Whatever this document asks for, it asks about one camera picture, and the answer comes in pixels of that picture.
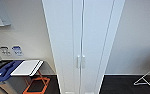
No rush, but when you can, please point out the dark grey container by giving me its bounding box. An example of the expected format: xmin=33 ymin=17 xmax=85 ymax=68
xmin=0 ymin=60 xmax=29 ymax=94

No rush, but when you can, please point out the white wardrobe door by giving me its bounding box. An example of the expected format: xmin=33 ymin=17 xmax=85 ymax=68
xmin=42 ymin=0 xmax=84 ymax=94
xmin=82 ymin=0 xmax=116 ymax=94

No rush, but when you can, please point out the white wardrobe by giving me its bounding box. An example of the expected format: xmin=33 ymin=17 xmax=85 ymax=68
xmin=41 ymin=0 xmax=126 ymax=94

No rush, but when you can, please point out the white door handle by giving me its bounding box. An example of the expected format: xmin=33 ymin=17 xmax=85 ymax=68
xmin=76 ymin=54 xmax=82 ymax=70
xmin=81 ymin=54 xmax=87 ymax=70

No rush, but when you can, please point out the orange folding stand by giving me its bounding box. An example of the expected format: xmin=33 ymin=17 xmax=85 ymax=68
xmin=22 ymin=75 xmax=52 ymax=94

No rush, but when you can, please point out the blue cloth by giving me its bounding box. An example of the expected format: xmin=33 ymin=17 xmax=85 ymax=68
xmin=0 ymin=60 xmax=23 ymax=83

